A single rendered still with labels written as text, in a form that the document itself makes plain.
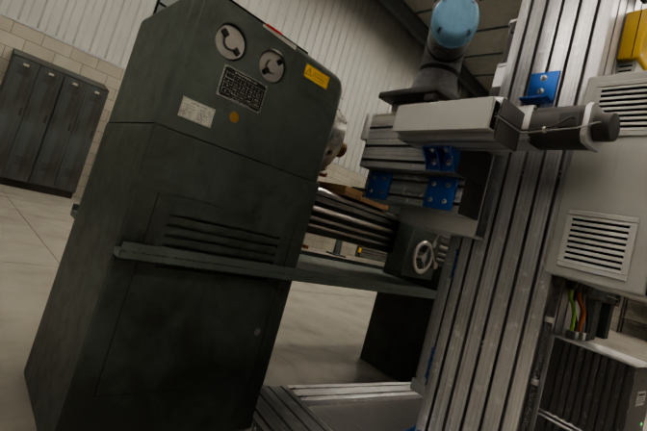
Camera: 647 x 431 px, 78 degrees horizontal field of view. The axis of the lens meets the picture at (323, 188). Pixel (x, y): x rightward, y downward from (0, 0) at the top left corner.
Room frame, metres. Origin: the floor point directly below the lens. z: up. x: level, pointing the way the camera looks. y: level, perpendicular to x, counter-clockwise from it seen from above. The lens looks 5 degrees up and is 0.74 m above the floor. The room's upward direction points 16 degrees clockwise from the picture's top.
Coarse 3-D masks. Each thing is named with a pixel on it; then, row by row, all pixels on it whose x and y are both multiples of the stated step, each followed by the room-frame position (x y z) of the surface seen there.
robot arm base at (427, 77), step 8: (424, 64) 1.13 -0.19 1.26; (432, 64) 1.10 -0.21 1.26; (440, 64) 1.09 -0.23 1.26; (424, 72) 1.11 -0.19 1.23; (432, 72) 1.10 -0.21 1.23; (440, 72) 1.09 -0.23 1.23; (448, 72) 1.09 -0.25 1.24; (456, 72) 1.11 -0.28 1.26; (416, 80) 1.13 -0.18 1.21; (424, 80) 1.10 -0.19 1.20; (432, 80) 1.09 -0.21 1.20; (440, 80) 1.09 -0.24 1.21; (448, 80) 1.09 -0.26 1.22; (456, 80) 1.12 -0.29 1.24; (448, 88) 1.08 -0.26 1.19; (456, 88) 1.11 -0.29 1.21
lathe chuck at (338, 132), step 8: (336, 120) 1.55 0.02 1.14; (344, 120) 1.59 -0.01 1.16; (336, 128) 1.55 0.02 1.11; (344, 128) 1.58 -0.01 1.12; (336, 136) 1.55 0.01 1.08; (344, 136) 1.58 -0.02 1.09; (328, 144) 1.54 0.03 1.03; (336, 144) 1.56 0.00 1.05; (336, 152) 1.58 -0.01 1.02; (328, 160) 1.59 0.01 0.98
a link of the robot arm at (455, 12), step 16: (448, 0) 0.95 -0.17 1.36; (464, 0) 0.94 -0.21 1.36; (432, 16) 0.97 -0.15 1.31; (448, 16) 0.95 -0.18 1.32; (464, 16) 0.95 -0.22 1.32; (432, 32) 0.99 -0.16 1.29; (448, 32) 0.96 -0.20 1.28; (464, 32) 0.95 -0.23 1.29; (432, 48) 1.06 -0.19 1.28; (448, 48) 1.01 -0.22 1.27; (464, 48) 1.03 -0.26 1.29
